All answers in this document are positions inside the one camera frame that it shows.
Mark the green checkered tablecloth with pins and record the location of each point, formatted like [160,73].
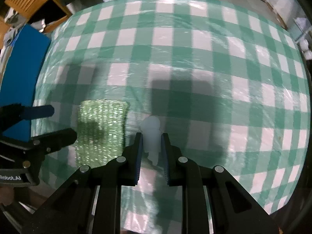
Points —
[228,86]

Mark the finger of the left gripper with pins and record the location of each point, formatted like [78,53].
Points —
[31,113]
[54,141]

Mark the blue-edged cardboard box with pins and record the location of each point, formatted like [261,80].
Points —
[21,73]

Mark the wooden wardrobe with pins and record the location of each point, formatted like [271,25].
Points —
[27,9]

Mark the green bubble wrap pouch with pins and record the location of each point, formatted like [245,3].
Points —
[100,131]

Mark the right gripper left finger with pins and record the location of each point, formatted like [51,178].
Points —
[123,170]

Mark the white plastic bundle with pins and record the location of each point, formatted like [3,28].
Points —
[150,129]

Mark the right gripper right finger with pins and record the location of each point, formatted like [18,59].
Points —
[182,171]

